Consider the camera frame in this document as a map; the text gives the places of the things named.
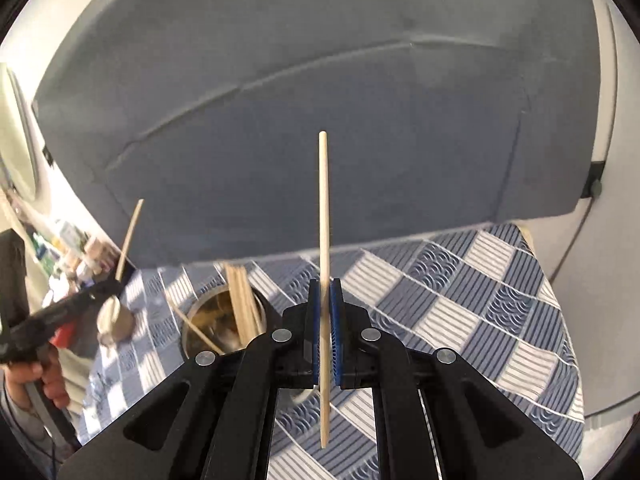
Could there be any grey sofa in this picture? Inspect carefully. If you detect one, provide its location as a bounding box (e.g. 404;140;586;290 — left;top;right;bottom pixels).
34;0;600;268

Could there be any chopstick bundle in cup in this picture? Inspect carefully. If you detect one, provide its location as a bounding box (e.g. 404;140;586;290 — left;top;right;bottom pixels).
224;263;265;348

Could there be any wooden chopstick in cup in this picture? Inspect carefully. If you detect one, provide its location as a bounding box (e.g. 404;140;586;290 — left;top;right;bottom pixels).
168;300;226;359

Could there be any person's left hand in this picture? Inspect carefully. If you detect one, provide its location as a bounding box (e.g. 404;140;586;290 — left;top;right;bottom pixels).
2;346;70;411

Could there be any black steel tumbler cup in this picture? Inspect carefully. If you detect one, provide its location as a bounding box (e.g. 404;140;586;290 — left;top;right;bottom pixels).
180;285;281;360

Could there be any blue white patterned tablecloth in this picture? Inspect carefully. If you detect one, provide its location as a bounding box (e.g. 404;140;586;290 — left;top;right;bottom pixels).
78;223;585;479

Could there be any wooden chopstick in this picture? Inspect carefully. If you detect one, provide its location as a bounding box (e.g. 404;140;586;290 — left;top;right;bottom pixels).
318;131;332;448
115;198;144;282
168;300;226;359

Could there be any beige ceramic mug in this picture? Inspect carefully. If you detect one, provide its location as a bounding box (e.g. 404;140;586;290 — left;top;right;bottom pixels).
96;296;136;347

